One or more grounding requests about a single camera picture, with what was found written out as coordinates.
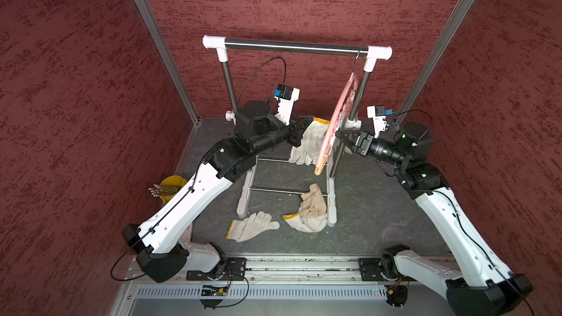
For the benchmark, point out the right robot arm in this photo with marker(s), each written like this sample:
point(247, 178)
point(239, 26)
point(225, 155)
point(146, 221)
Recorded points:
point(407, 153)

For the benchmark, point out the yellow cup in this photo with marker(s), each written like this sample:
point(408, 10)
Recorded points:
point(176, 181)

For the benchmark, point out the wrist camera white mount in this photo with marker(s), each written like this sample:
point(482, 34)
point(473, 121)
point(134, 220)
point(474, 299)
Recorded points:
point(285, 96)
point(378, 114)

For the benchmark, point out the pencils in cup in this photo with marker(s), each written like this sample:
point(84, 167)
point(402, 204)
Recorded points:
point(163, 191)

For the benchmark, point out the aluminium front rail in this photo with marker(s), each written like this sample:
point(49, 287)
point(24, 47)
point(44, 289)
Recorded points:
point(303, 267)

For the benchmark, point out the beige glove on pile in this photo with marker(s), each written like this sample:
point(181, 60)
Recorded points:
point(313, 205)

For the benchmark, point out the clothes rack with steel bars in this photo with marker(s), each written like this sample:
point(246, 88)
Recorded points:
point(371, 54)

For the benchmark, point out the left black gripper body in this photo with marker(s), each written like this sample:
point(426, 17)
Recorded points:
point(294, 125)

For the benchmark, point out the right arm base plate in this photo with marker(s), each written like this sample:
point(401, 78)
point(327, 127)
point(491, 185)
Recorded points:
point(371, 270)

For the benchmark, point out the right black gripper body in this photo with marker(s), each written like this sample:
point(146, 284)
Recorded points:
point(365, 143)

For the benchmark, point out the pink clip hanger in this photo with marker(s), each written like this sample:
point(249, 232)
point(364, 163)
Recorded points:
point(340, 114)

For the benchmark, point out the white glove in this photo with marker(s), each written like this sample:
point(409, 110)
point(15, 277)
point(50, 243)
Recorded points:
point(250, 227)
point(311, 142)
point(304, 224)

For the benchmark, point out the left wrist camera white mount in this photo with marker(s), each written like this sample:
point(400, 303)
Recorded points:
point(285, 96)

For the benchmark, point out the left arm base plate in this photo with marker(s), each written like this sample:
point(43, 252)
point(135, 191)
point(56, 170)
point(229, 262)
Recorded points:
point(227, 270)

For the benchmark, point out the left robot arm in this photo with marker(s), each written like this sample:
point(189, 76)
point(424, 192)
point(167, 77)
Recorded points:
point(160, 253)

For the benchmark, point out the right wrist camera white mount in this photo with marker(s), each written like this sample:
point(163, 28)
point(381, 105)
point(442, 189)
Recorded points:
point(378, 114)

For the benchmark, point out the yellow clothespin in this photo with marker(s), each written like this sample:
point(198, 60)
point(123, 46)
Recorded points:
point(320, 164)

